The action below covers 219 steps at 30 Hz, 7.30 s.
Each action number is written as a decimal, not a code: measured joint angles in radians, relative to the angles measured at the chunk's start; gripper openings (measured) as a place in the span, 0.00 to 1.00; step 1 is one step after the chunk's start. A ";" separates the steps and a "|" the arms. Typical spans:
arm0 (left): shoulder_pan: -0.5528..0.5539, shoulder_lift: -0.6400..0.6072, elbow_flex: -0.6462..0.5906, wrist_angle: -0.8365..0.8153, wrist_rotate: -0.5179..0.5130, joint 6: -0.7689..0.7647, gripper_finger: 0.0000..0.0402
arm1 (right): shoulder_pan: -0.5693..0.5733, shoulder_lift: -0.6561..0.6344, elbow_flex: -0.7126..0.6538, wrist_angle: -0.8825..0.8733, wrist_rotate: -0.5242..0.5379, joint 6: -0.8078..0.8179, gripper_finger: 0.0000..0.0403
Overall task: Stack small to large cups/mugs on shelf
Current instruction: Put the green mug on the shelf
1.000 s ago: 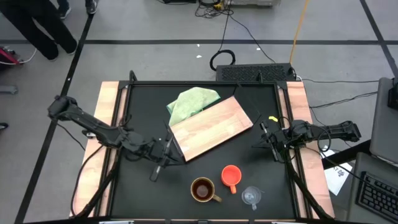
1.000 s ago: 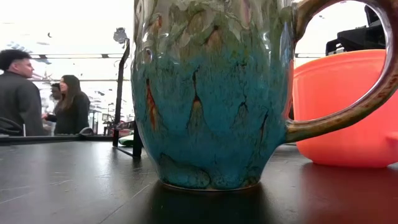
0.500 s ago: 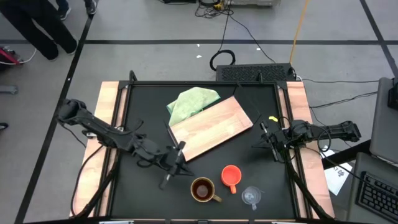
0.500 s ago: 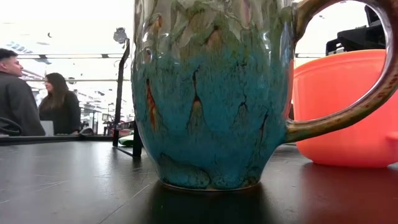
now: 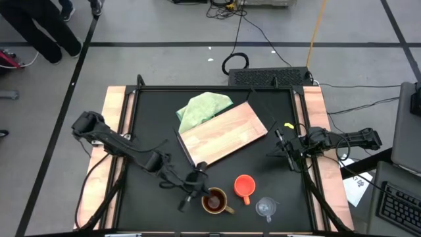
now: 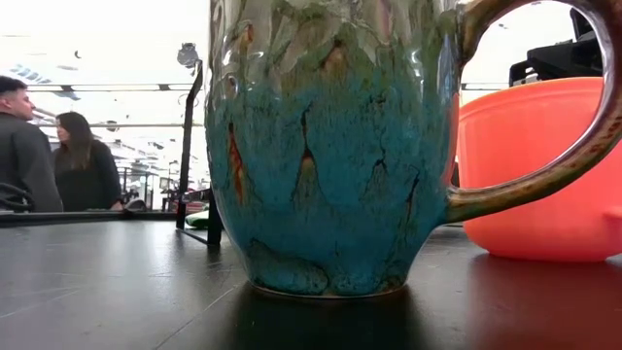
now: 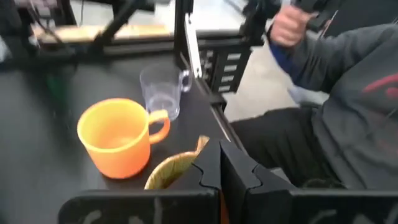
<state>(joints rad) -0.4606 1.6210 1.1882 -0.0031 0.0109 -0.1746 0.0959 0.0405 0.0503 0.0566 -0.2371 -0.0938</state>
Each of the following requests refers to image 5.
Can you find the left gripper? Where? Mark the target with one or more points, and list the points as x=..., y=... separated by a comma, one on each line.
x=195, y=181

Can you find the black frame post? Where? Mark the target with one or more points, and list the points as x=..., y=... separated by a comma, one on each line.
x=275, y=82
x=140, y=80

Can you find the grey desk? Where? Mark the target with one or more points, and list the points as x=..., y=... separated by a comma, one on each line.
x=378, y=174

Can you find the white paper sheet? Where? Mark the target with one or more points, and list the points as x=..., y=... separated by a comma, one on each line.
x=356, y=191

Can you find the person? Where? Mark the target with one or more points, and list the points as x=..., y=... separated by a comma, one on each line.
x=39, y=33
x=67, y=11

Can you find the black perforated computer case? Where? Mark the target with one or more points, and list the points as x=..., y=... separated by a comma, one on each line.
x=263, y=76

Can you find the black keyboard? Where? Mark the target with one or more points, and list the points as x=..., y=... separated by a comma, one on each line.
x=401, y=207

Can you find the wooden cutting board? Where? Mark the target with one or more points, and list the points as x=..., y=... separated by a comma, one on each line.
x=223, y=131

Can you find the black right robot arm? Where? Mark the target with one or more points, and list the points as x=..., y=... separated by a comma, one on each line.
x=355, y=138

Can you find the brown glazed ceramic mug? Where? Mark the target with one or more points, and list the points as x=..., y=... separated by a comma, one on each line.
x=215, y=204

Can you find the grey floor object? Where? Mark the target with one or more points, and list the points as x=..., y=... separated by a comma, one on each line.
x=8, y=94

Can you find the black desk device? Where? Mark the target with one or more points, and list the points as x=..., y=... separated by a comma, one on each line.
x=416, y=102

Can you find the green cloth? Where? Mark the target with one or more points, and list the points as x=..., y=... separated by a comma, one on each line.
x=200, y=108

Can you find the black desk bar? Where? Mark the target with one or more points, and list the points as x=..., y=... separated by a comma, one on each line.
x=365, y=164

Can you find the grey laptop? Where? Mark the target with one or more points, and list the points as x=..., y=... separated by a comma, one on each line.
x=406, y=131

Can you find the red floor object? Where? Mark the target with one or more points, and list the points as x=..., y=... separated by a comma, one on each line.
x=8, y=59

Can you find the orange plastic cup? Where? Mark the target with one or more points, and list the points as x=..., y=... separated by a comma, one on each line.
x=245, y=185

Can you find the black frame strut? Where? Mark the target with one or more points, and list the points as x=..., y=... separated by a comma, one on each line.
x=108, y=197
x=324, y=204

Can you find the small clear plastic cup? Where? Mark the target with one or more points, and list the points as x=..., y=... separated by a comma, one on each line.
x=265, y=206

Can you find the black floor object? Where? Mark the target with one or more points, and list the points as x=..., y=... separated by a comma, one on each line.
x=3, y=133

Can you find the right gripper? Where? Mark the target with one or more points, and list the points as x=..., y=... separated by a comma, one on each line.
x=296, y=146

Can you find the grey box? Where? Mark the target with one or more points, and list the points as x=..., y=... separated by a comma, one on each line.
x=268, y=2

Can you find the yellow tag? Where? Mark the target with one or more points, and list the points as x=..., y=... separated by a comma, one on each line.
x=289, y=125

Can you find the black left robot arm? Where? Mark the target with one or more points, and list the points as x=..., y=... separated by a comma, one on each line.
x=108, y=138

